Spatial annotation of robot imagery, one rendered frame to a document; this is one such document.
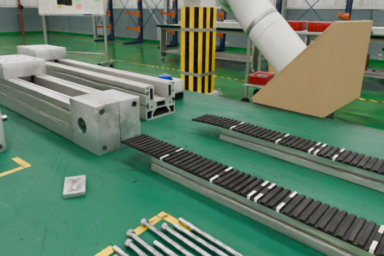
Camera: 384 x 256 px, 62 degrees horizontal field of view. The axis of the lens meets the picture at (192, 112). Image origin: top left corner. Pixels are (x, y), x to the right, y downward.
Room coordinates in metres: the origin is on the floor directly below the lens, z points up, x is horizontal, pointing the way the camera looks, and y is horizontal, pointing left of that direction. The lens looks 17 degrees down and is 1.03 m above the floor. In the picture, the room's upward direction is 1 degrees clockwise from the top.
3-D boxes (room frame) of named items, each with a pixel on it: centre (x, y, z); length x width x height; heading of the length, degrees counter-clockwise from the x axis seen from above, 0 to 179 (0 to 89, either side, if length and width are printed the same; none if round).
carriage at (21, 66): (0.89, 0.50, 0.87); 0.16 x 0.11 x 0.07; 49
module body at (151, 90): (1.03, 0.38, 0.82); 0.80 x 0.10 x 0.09; 49
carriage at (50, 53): (1.20, 0.57, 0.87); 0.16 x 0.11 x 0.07; 49
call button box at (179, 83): (0.94, 0.09, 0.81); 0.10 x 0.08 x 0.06; 139
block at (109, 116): (0.61, 0.16, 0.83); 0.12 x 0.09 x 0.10; 139
